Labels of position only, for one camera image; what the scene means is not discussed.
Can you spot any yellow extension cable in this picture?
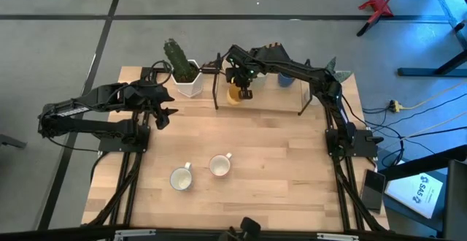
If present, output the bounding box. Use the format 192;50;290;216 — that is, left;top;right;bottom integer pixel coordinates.
400;82;467;111

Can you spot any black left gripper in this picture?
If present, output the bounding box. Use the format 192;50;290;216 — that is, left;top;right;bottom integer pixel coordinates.
126;81;180;131

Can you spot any white box blue logo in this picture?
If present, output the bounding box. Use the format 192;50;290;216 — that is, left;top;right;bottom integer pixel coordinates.
385;172;444;219

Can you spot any black looped cable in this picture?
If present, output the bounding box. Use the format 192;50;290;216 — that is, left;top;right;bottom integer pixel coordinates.
147;59;173;85

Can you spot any grey stand foot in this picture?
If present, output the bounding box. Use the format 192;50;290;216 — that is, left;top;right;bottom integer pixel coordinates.
0;134;28;150

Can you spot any dark monitor panel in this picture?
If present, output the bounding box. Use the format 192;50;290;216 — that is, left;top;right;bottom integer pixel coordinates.
442;158;467;241

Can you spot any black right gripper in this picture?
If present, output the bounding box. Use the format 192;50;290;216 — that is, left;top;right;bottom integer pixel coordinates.
225;53;255;101

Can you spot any black desk frame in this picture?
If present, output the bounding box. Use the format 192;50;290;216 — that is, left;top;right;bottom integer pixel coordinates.
396;0;467;78

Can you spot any white succulent pot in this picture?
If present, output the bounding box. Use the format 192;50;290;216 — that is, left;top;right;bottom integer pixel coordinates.
303;83;322;107

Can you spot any white mug grey inside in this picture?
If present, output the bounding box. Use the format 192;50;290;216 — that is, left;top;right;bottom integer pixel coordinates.
169;161;193;192

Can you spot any black frame crossbar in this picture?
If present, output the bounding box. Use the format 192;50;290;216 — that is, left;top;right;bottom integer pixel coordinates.
0;225;467;241

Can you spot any white frame bracket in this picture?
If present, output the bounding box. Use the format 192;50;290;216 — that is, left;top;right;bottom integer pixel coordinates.
114;229;157;241
315;232;360;241

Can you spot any green cactus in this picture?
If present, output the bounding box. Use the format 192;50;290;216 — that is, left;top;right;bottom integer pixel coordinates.
163;38;200;83

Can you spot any blue mug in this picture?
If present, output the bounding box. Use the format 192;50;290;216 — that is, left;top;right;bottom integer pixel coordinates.
277;72;296;88

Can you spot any yellow ceramic mug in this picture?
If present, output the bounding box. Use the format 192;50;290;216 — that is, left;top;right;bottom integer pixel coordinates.
225;83;243;107

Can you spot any white cactus pot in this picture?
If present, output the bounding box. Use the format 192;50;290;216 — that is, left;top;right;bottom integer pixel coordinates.
171;58;204;99

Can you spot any black smartphone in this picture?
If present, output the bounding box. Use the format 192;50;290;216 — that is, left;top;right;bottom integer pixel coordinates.
360;169;387;213

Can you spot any grey diamond pattern mug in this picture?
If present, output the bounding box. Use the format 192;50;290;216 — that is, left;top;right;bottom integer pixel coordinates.
208;152;234;178

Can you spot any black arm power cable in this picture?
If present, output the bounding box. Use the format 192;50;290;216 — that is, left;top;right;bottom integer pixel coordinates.
46;137;100;153

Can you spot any spiky green succulent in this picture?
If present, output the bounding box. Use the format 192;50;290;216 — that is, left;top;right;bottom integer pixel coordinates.
324;56;354;85

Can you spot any beige floor cable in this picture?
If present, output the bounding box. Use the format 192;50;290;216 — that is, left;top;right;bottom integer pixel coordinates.
401;111;467;140

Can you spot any dark side desk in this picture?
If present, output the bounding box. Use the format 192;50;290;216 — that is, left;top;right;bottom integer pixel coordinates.
377;145;467;241

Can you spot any black floor cable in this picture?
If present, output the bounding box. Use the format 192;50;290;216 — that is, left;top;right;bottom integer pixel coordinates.
379;126;467;167
360;93;467;115

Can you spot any red floor stand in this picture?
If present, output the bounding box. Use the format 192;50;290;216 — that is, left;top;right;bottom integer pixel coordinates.
355;0;407;37

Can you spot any black table-level camera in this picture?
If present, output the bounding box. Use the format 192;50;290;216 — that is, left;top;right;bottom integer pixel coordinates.
218;216;262;241

